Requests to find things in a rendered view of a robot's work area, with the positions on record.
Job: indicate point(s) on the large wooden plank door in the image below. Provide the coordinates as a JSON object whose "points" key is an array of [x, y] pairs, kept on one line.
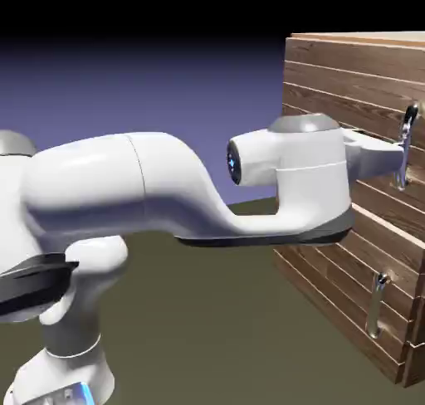
{"points": [[345, 89]]}

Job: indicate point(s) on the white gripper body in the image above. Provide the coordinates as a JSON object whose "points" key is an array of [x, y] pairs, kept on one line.
{"points": [[375, 157]]}

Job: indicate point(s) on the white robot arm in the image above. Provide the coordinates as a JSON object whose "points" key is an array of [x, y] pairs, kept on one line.
{"points": [[172, 179]]}

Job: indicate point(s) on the dark wooden cabinet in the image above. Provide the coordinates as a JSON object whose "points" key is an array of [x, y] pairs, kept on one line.
{"points": [[332, 66]]}

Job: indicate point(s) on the small wooden plank door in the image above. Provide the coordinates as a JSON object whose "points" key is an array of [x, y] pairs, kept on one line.
{"points": [[345, 285]]}

